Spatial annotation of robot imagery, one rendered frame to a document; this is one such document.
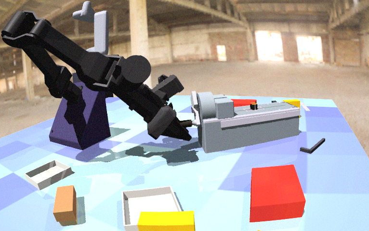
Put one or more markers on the red block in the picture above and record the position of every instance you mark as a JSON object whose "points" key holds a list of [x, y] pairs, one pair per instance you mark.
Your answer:
{"points": [[276, 194], [243, 102]]}

